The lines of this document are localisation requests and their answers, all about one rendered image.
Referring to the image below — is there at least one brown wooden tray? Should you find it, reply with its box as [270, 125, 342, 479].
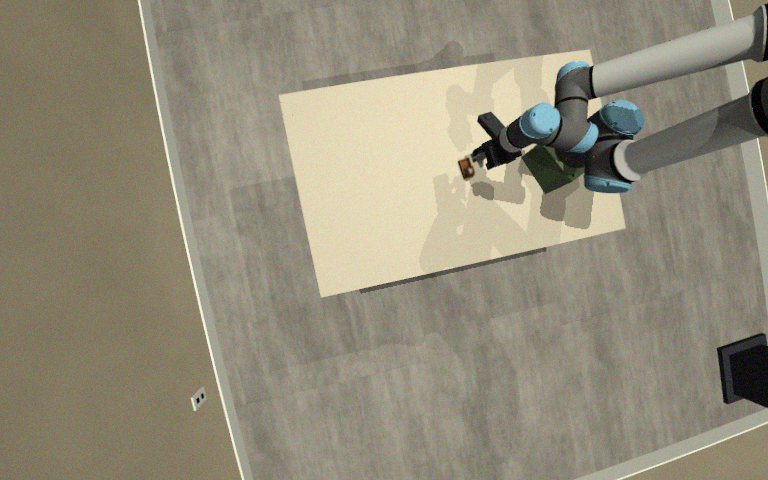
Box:
[458, 157, 475, 179]

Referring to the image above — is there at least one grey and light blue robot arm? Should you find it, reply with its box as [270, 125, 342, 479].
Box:
[477, 3, 768, 193]

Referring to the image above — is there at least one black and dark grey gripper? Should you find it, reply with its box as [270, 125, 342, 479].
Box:
[472, 133, 522, 170]

